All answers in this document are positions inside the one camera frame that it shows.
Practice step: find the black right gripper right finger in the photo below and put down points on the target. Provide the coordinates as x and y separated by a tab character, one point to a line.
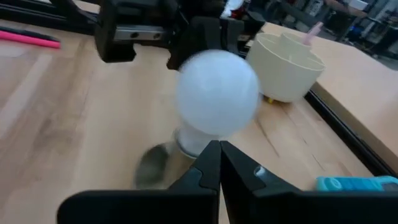
280	208

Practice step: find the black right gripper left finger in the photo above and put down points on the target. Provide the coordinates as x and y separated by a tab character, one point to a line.
186	205

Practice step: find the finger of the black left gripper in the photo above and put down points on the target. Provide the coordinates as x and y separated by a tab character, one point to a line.
192	40
234	34

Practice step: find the brass lamp base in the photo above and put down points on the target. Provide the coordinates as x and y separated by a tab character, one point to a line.
155	168

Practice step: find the white lightbulb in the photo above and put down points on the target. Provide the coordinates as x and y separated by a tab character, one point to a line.
217	93

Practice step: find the cream round desk organizer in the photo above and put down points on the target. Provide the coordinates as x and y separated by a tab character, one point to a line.
283	74

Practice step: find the pink straw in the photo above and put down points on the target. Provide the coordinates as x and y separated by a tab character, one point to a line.
312	32

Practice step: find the pink pen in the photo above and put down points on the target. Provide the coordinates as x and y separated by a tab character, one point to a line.
31	40

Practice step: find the black pen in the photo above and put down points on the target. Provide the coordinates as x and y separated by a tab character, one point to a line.
28	32

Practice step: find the tan wooden desk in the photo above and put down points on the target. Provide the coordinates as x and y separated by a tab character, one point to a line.
357	93

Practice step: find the black aluminium frame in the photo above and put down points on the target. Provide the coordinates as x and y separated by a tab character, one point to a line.
342	124

